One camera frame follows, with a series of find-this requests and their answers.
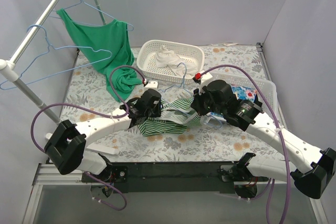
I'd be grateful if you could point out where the blue wire hanger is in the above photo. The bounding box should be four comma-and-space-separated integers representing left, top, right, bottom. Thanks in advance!
0, 24, 112, 91
159, 62, 222, 129

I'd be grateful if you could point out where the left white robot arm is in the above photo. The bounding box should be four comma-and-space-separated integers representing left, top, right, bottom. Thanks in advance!
44, 89, 161, 182

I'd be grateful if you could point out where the blue hanger with green top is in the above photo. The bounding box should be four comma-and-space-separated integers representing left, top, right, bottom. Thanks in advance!
48, 0, 134, 32

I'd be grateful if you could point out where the white rectangular basket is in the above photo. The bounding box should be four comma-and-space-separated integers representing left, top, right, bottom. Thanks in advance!
210, 71, 279, 117

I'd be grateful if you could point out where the blue wire hanger front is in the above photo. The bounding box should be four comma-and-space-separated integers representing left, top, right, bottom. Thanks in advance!
0, 24, 112, 91

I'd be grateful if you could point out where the floral patterned table mat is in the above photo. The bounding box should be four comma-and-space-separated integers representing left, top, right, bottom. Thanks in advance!
61, 45, 282, 162

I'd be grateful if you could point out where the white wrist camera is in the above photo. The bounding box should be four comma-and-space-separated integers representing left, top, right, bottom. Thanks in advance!
144, 80, 159, 90
193, 72, 213, 85

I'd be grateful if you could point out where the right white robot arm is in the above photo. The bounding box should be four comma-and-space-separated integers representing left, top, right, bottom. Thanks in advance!
191, 77, 335, 199

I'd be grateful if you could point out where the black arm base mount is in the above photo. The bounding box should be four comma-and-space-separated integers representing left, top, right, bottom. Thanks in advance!
98, 162, 268, 198

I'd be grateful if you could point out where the white tank top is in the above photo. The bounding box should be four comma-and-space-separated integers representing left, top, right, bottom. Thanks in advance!
154, 46, 198, 78

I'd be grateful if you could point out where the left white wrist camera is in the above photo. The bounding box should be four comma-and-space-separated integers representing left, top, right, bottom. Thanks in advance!
144, 80, 159, 90

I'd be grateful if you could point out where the white oval perforated basket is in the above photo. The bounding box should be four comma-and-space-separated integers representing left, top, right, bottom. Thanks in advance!
136, 40, 205, 83

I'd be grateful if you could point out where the metal clothes rack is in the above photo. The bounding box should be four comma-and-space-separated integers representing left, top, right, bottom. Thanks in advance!
0, 0, 107, 130

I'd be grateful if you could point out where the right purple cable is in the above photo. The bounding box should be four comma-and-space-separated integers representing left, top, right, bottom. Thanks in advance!
201, 64, 292, 224

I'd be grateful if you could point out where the green striped tank top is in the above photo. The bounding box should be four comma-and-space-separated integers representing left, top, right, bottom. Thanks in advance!
138, 98, 202, 136

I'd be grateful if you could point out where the blue floral garment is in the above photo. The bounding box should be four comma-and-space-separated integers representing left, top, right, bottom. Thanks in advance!
231, 85, 257, 102

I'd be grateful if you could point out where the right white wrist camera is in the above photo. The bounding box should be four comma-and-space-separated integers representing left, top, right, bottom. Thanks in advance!
193, 72, 213, 85

